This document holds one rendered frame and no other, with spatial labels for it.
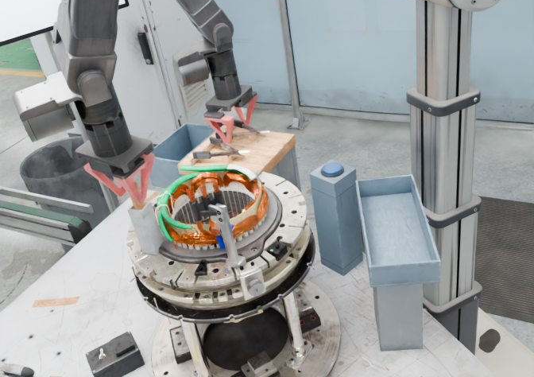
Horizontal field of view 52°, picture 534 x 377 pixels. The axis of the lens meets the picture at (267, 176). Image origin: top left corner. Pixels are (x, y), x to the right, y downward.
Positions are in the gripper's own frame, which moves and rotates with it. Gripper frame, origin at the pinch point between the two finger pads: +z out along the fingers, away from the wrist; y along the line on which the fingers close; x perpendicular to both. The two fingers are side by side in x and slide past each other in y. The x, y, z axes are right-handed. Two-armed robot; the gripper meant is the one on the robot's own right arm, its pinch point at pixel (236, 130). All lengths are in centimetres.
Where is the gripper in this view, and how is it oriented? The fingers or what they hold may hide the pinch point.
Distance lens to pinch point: 126.9
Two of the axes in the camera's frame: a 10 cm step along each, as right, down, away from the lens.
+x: 8.7, 1.4, -4.8
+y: -4.7, 5.4, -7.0
